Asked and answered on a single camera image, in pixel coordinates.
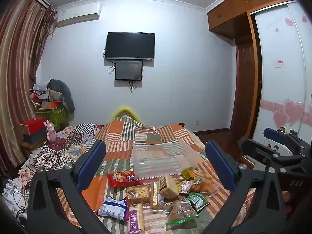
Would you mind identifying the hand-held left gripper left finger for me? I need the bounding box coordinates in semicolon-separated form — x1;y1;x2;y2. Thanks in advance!
27;139;115;234

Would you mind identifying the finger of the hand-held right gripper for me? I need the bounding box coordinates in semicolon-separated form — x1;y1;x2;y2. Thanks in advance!
263;127;299;150
241;139;293;170

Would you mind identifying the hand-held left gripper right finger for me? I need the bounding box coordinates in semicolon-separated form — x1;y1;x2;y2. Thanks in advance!
205;140;286;234

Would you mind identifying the orange snack packet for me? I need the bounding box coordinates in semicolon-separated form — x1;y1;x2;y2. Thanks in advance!
189;171;220;194

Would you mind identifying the red snack packet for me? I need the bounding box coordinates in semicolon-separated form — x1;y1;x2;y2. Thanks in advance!
106;171;143;188

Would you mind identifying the green snack packet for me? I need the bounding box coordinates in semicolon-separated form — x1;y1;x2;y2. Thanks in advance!
184;192;211;212

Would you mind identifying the yellow snack packet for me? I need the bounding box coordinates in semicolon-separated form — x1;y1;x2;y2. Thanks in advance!
175;179;195;197

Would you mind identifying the blue white snack packet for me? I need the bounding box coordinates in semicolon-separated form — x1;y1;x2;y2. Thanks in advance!
97;196;131;222

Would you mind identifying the brown cake packet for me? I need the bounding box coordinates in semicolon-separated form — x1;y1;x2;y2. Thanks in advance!
125;185;151;205

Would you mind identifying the clear bag green zip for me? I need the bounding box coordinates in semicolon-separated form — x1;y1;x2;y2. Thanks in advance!
166;200;200;227

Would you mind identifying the clear plastic container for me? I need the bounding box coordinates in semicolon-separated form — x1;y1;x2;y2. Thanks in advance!
132;141;203;179

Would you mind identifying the clear biscuit packet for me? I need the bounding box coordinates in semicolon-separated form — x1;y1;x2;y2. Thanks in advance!
152;182;166;211

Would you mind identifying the purple label pastry packet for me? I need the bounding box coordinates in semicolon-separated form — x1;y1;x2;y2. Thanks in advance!
127;203;146;234

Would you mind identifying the checked patchwork quilt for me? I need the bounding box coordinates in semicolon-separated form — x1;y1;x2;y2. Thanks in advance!
22;123;106;171

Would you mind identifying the orange green striped blanket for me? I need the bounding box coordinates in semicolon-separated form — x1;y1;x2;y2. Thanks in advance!
56;116;256;234

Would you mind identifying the pink toy rabbit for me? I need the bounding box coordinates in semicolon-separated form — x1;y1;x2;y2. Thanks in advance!
43;121;58;142

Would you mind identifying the green patterned box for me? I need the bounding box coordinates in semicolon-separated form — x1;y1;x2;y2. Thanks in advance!
35;104;70;131

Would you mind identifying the brown wooden door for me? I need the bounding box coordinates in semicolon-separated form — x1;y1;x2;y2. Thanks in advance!
230;12;262;139

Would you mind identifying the dark grey box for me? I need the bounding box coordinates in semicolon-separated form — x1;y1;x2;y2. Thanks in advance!
22;130;48;145

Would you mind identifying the yellow hoop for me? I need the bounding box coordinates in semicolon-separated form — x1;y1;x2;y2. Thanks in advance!
111;106;142;123

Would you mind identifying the red box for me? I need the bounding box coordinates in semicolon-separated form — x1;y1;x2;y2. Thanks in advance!
19;117;50;136

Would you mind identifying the pile of cardboard clutter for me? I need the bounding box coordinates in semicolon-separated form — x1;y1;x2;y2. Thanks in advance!
29;83;65;111

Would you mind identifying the white floral cloth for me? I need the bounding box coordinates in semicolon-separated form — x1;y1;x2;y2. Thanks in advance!
0;149;37;215

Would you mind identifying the small black monitor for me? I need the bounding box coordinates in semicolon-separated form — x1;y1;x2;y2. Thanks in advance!
115;60;143;81

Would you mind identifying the striped brown curtain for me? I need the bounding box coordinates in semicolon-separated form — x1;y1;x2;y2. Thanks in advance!
0;0;57;176

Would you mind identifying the wooden overhead cabinet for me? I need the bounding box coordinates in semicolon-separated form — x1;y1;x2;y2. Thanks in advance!
207;0;296;39

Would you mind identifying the white air conditioner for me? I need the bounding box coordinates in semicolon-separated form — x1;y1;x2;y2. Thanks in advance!
54;2;101;27

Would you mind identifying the black wall television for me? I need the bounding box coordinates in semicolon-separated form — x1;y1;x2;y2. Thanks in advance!
105;32;156;60

